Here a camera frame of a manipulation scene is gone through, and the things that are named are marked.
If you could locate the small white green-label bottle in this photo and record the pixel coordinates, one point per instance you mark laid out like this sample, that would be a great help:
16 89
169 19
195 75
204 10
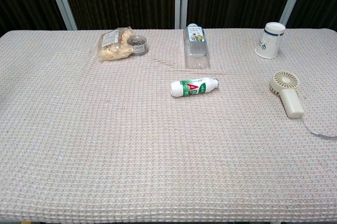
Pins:
190 87

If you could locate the clear plastic water bottle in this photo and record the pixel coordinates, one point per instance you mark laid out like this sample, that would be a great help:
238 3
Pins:
196 48

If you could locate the beige waffle-weave tablecloth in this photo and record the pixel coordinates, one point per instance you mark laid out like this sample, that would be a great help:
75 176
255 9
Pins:
131 142

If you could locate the small round metal tin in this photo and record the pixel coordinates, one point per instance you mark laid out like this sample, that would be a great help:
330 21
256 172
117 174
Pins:
137 45

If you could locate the yellow snack bag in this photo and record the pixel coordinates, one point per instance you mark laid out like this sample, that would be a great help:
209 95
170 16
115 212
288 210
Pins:
113 46

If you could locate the white paper cup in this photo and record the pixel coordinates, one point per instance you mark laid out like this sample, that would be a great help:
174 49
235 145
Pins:
269 41

